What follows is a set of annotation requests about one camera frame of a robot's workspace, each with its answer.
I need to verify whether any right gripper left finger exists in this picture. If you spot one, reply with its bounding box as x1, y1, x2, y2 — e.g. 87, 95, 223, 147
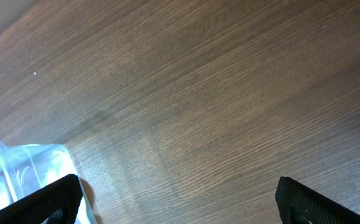
0, 174, 83, 224

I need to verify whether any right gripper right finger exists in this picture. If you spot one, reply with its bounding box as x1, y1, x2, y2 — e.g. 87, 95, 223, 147
275, 177, 360, 224

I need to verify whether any right clear plastic container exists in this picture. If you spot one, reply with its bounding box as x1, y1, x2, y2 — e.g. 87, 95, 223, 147
0, 141, 96, 224

